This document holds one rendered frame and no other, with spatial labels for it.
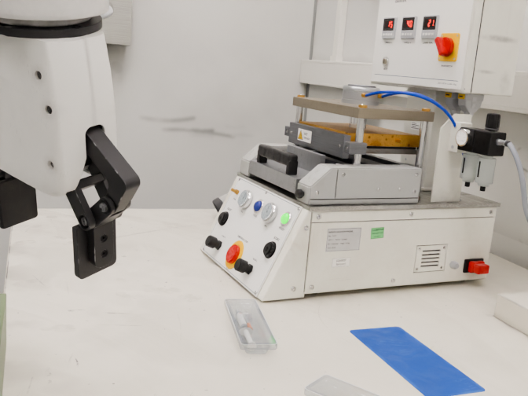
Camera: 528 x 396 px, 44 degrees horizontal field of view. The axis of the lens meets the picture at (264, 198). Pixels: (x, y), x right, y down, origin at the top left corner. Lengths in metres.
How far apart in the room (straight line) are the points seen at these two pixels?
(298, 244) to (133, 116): 1.59
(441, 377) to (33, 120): 0.75
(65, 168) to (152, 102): 2.28
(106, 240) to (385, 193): 0.88
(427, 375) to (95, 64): 0.74
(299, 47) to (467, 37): 1.57
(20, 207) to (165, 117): 2.19
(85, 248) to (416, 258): 0.98
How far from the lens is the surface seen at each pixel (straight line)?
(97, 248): 0.44
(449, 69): 1.38
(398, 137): 1.34
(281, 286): 1.20
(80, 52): 0.40
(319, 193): 1.19
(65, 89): 0.40
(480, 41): 1.36
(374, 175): 1.24
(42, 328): 1.07
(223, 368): 0.95
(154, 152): 2.70
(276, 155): 1.29
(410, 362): 1.04
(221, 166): 2.78
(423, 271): 1.37
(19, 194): 0.51
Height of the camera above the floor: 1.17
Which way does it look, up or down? 12 degrees down
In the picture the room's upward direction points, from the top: 5 degrees clockwise
